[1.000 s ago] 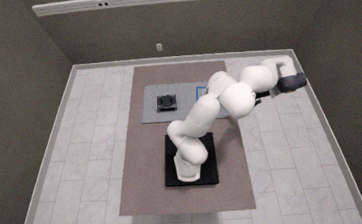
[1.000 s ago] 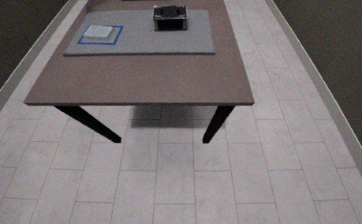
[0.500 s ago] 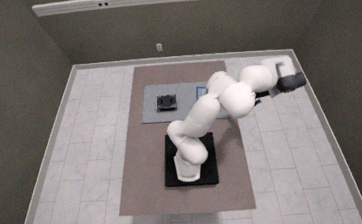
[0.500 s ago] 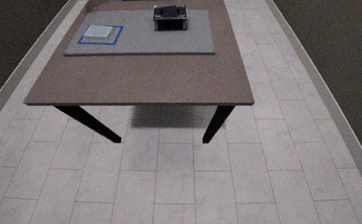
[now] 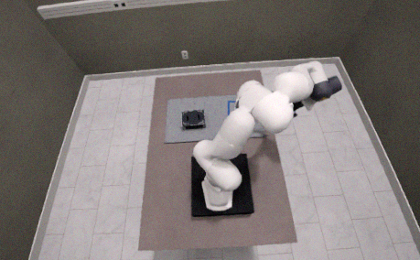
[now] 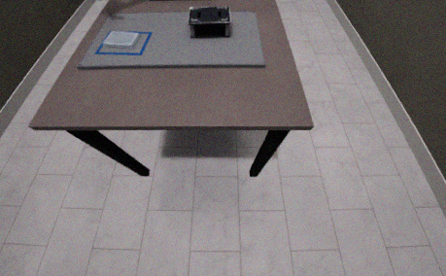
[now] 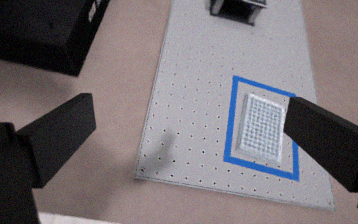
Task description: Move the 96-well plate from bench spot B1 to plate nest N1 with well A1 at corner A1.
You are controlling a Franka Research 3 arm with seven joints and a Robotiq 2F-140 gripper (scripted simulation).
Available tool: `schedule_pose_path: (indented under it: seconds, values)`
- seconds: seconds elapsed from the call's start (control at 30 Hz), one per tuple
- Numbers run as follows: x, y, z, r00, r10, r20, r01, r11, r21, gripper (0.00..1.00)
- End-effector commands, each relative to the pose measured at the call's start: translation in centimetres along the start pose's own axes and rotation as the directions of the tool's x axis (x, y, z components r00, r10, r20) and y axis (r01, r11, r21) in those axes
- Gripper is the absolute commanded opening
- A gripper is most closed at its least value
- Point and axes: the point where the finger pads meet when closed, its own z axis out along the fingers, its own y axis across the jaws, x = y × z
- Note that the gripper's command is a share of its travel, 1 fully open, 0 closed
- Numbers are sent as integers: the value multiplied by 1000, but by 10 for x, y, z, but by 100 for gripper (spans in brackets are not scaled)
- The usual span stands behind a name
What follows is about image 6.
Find clear well plate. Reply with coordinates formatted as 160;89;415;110
102;31;141;49

